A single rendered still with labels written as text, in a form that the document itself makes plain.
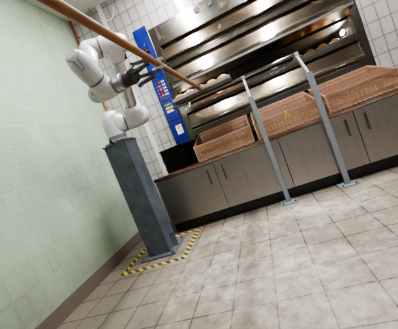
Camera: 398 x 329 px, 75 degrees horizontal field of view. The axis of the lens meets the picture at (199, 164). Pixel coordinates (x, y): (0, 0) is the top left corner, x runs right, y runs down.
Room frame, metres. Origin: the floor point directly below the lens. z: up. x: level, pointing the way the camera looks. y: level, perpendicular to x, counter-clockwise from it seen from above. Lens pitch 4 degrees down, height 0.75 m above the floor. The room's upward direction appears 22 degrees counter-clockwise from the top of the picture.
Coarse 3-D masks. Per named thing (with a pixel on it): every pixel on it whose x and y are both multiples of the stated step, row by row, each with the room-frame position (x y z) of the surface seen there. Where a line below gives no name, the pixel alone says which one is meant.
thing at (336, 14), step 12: (336, 12) 2.37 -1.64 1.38; (348, 12) 2.46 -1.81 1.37; (312, 24) 2.43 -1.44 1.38; (324, 24) 2.52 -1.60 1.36; (288, 36) 2.51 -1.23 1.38; (300, 36) 2.60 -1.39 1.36; (264, 48) 2.59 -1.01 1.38; (228, 60) 2.62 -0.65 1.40; (240, 60) 2.67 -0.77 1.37; (204, 72) 2.69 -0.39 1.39; (216, 72) 2.77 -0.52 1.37; (180, 84) 2.76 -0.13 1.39
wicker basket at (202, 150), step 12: (240, 120) 2.75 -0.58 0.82; (204, 132) 2.86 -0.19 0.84; (216, 132) 2.82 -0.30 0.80; (228, 132) 2.77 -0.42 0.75; (240, 132) 2.32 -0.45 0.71; (252, 132) 2.56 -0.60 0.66; (204, 144) 2.40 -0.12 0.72; (216, 144) 2.38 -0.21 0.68; (228, 144) 2.75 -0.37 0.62; (240, 144) 2.33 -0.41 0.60; (204, 156) 2.41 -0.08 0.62; (216, 156) 2.39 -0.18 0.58
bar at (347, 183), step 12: (300, 60) 2.20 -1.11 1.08; (252, 72) 2.36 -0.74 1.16; (312, 72) 2.04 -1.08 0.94; (228, 84) 2.42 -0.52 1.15; (312, 84) 2.04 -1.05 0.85; (204, 96) 2.49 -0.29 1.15; (252, 96) 2.16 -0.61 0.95; (252, 108) 2.17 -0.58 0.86; (324, 108) 2.04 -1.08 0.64; (324, 120) 2.04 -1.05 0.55; (264, 132) 2.16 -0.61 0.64; (336, 144) 2.04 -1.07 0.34; (336, 156) 2.04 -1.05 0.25; (276, 168) 2.17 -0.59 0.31; (348, 180) 2.04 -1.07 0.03; (288, 204) 2.12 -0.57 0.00
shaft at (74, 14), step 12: (48, 0) 0.63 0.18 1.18; (60, 0) 0.67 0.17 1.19; (60, 12) 0.69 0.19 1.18; (72, 12) 0.71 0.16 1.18; (84, 24) 0.77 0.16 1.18; (96, 24) 0.81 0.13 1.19; (108, 36) 0.88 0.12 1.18; (132, 48) 1.04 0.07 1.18; (156, 60) 1.27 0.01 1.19; (168, 72) 1.50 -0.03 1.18; (192, 84) 2.00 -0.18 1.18
